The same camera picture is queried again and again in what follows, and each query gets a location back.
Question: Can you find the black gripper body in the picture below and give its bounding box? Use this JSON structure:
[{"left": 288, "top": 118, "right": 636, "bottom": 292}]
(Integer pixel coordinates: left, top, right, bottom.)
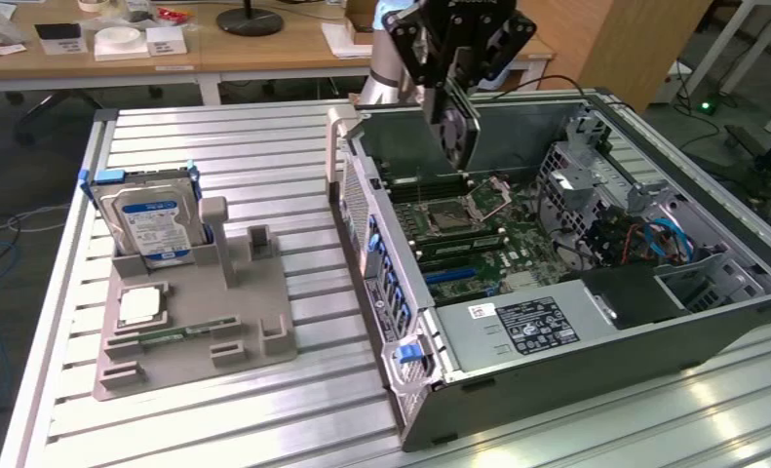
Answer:
[{"left": 424, "top": 0, "right": 524, "bottom": 50}]

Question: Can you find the black graphics card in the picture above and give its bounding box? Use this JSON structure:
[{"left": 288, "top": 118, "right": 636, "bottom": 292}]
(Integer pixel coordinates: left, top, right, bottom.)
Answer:
[{"left": 424, "top": 72, "right": 485, "bottom": 176}]

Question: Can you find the cardboard box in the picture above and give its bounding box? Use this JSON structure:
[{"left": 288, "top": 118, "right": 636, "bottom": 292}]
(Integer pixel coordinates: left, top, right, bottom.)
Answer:
[{"left": 345, "top": 0, "right": 386, "bottom": 33}]

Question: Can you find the white paper stack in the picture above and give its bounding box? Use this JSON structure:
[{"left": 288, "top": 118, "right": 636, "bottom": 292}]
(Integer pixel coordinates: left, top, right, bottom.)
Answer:
[{"left": 321, "top": 21, "right": 376, "bottom": 59}]

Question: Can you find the wooden cabinet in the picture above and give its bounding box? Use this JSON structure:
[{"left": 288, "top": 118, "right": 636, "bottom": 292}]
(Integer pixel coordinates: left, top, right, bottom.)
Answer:
[{"left": 534, "top": 0, "right": 716, "bottom": 113}]

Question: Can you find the black round lamp base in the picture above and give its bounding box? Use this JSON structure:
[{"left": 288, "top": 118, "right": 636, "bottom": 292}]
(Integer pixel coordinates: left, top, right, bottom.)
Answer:
[{"left": 215, "top": 0, "right": 286, "bottom": 38}]

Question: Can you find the white box with red dot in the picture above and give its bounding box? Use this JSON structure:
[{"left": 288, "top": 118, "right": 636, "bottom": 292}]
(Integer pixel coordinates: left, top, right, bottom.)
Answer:
[{"left": 650, "top": 60, "right": 696, "bottom": 106}]

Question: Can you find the metal socket cover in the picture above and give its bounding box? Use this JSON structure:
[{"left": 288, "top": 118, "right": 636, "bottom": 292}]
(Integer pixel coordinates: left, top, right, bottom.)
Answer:
[{"left": 464, "top": 175, "right": 516, "bottom": 218}]

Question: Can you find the silver metal drive cage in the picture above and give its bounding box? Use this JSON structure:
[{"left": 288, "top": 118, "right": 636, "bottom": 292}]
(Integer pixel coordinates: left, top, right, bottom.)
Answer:
[{"left": 536, "top": 140, "right": 621, "bottom": 230}]

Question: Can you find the CPU socket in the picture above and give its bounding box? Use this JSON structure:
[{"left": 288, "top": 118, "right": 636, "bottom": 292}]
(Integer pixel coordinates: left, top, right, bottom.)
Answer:
[{"left": 426, "top": 197, "right": 477, "bottom": 234}]

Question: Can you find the white labelled box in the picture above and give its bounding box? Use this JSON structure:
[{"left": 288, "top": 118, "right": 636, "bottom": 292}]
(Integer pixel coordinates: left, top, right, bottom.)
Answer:
[{"left": 145, "top": 25, "right": 187, "bottom": 57}]

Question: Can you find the installed green RAM stick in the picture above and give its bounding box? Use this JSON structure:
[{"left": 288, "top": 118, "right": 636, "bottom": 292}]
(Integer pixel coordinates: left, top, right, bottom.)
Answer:
[{"left": 413, "top": 234, "right": 502, "bottom": 258}]

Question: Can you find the green motherboard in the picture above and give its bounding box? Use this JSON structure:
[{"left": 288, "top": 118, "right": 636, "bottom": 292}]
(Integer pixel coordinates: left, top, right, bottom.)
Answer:
[{"left": 385, "top": 168, "right": 589, "bottom": 303}]

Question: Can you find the flat white box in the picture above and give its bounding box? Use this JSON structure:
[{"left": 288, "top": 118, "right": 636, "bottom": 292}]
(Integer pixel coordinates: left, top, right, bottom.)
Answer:
[{"left": 93, "top": 41, "right": 153, "bottom": 62}]

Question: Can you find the black floor equipment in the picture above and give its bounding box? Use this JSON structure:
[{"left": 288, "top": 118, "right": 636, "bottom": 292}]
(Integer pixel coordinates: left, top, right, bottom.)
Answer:
[{"left": 723, "top": 124, "right": 771, "bottom": 215}]

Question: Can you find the blue expansion slot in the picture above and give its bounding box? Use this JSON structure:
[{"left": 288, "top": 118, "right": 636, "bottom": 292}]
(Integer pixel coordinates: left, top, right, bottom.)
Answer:
[{"left": 424, "top": 269, "right": 480, "bottom": 287}]

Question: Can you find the hard disk with blue rails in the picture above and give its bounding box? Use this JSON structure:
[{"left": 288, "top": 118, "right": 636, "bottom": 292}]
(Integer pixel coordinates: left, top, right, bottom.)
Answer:
[{"left": 78, "top": 160, "right": 215, "bottom": 269}]

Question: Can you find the black and white label box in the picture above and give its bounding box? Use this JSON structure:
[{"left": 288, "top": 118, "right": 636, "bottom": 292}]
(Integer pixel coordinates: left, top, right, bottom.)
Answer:
[{"left": 33, "top": 22, "right": 90, "bottom": 56}]

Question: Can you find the grey plastic parts rack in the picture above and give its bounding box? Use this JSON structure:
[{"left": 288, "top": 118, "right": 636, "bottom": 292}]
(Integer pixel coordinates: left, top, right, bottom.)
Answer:
[{"left": 91, "top": 194, "right": 300, "bottom": 404}]

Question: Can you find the grey power supply unit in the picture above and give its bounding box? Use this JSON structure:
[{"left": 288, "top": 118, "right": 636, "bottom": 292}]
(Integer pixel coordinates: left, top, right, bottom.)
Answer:
[{"left": 434, "top": 280, "right": 621, "bottom": 374}]

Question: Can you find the silver CPU chip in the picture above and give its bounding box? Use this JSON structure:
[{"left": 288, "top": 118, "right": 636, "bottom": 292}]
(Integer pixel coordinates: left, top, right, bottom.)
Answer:
[{"left": 118, "top": 288, "right": 166, "bottom": 324}]

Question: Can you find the open grey PC case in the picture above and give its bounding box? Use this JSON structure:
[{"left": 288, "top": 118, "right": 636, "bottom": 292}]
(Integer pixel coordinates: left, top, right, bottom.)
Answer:
[{"left": 326, "top": 87, "right": 771, "bottom": 452}]

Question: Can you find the black cable over case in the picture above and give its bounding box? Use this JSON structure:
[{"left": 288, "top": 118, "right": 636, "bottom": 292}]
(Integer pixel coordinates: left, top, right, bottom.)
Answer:
[{"left": 493, "top": 74, "right": 629, "bottom": 107}]

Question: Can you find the wooden desk white frame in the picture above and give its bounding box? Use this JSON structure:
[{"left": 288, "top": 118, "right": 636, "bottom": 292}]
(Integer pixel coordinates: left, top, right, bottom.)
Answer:
[
  {"left": 0, "top": 0, "right": 205, "bottom": 106},
  {"left": 199, "top": 0, "right": 556, "bottom": 106}
]

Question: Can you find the white table frame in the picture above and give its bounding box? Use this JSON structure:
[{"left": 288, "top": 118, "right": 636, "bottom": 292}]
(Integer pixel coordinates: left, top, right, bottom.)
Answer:
[{"left": 681, "top": 0, "right": 771, "bottom": 133}]

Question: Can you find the blue disk wire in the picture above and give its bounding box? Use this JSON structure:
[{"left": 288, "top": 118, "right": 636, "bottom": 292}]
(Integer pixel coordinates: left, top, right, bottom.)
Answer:
[{"left": 644, "top": 216, "right": 696, "bottom": 267}]

